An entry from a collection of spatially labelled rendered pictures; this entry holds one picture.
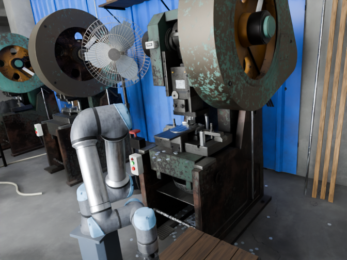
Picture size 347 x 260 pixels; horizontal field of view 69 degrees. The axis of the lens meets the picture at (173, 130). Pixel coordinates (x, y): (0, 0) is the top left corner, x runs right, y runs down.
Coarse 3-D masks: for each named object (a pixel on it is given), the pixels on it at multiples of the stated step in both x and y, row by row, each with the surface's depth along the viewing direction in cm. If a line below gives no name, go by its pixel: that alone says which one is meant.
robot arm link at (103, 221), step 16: (80, 112) 98; (80, 128) 94; (96, 128) 97; (80, 144) 94; (80, 160) 94; (96, 160) 95; (96, 176) 94; (96, 192) 92; (96, 208) 91; (96, 224) 90; (112, 224) 92
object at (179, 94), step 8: (176, 72) 157; (184, 72) 151; (176, 80) 158; (184, 80) 154; (176, 88) 160; (184, 88) 156; (176, 96) 160; (184, 96) 157; (176, 104) 159; (184, 104) 155; (192, 104) 156; (200, 104) 163
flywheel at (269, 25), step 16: (240, 0) 122; (256, 0) 134; (272, 0) 140; (240, 16) 124; (256, 16) 118; (272, 16) 120; (240, 32) 123; (256, 32) 119; (272, 32) 122; (240, 48) 128; (256, 48) 141; (272, 48) 150
